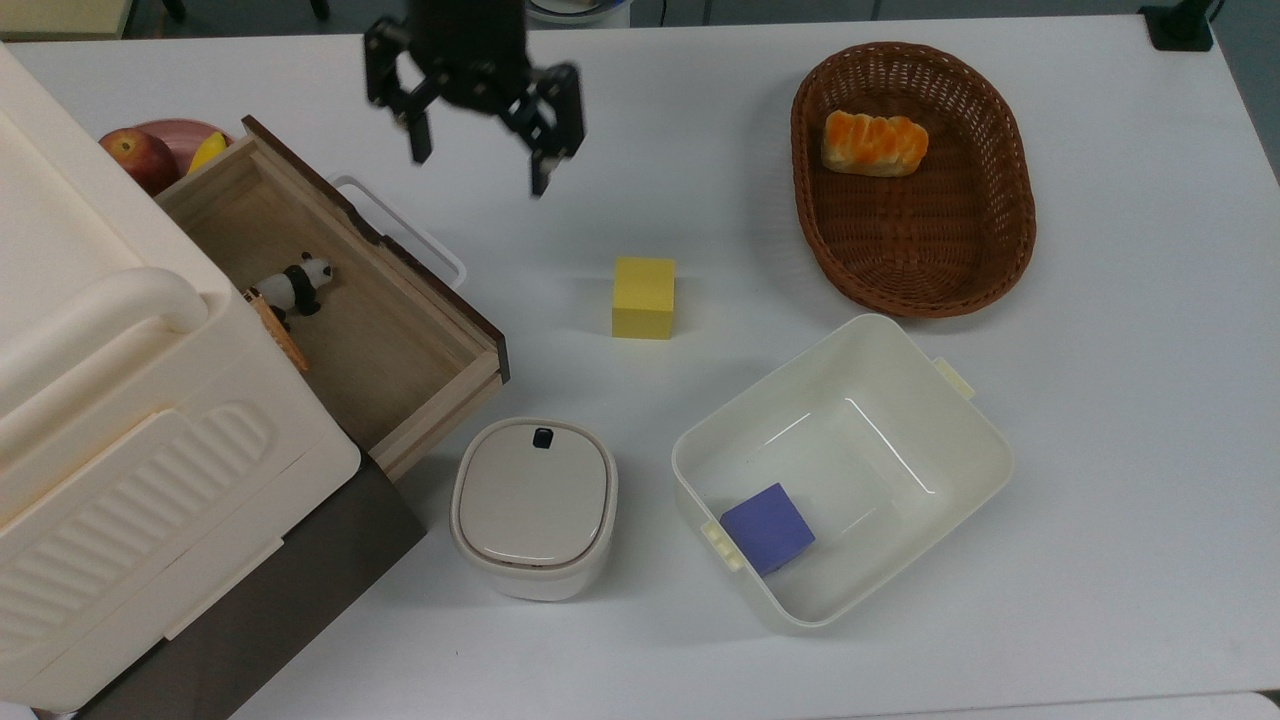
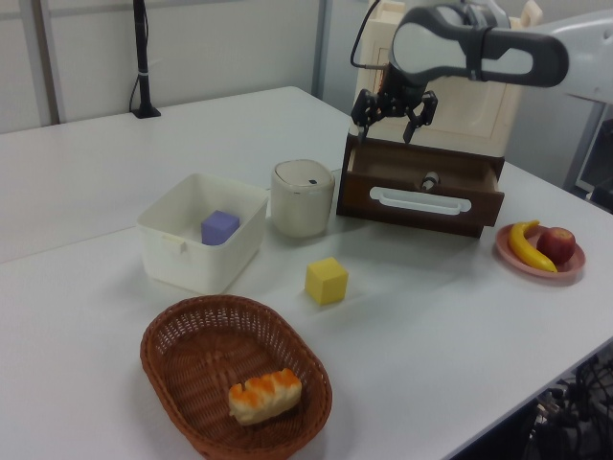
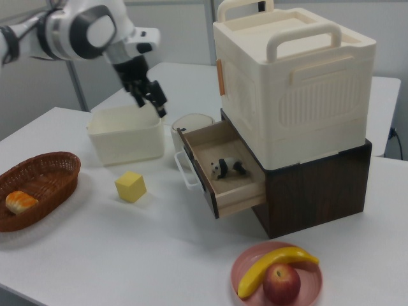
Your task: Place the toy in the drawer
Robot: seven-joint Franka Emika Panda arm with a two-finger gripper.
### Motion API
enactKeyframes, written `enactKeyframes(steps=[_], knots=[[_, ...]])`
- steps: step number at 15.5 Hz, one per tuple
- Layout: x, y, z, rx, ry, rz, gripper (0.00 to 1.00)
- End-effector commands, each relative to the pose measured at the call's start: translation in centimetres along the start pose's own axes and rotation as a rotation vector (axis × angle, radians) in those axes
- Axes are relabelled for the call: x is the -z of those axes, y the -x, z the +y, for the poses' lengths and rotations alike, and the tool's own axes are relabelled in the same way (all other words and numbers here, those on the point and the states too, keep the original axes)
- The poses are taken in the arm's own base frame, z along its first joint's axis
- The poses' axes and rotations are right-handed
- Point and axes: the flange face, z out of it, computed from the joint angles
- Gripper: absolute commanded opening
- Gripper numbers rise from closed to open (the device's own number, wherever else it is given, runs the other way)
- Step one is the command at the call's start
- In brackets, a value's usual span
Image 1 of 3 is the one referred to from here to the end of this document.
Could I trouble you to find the yellow banana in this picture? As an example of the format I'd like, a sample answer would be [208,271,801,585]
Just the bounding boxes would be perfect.
[186,131,229,178]

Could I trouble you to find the black white panda toy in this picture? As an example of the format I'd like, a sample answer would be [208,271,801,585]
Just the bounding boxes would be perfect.
[245,252,336,326]

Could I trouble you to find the brown wicker basket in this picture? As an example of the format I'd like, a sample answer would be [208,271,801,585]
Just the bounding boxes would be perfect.
[790,41,1038,320]

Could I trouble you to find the white plastic bin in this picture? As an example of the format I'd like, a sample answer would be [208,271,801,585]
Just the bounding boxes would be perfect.
[671,313,1015,634]

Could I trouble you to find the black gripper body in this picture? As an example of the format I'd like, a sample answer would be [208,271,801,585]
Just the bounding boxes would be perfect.
[405,0,532,109]

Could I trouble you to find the dark brown cabinet base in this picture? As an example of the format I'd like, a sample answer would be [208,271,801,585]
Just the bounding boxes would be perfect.
[75,455,428,720]

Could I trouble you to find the red apple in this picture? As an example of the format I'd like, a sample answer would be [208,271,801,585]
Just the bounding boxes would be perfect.
[99,128,181,197]

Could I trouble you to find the orange glazed bread loaf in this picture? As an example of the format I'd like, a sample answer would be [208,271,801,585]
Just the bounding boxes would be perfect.
[821,109,930,179]

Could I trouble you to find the yellow cube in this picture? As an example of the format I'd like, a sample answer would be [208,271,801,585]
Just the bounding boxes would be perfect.
[612,256,677,341]

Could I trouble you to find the pink plate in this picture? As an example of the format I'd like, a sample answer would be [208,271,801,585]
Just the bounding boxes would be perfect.
[135,119,236,181]

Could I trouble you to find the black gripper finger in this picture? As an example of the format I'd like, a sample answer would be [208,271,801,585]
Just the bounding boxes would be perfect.
[500,62,587,198]
[363,15,437,166]

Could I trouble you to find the orange cabinet door handle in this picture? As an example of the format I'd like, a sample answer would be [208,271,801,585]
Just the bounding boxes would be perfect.
[243,287,311,374]

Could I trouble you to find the cream plastic cabinet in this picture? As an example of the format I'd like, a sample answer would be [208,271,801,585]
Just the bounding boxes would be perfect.
[0,45,362,713]

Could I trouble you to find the beige lidded trash can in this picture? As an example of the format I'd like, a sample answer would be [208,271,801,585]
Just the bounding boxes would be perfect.
[449,416,619,603]

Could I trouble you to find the wooden drawer with white handle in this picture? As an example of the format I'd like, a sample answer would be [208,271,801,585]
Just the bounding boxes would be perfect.
[155,116,511,485]

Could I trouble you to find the black clamp mount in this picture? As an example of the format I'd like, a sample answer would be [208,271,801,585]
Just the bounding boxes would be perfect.
[1138,0,1216,53]

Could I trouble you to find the purple cube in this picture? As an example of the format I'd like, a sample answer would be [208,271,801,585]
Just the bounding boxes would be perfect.
[720,483,817,577]

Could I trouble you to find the tan desk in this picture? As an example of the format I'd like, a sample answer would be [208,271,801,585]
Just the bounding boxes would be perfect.
[0,0,136,41]

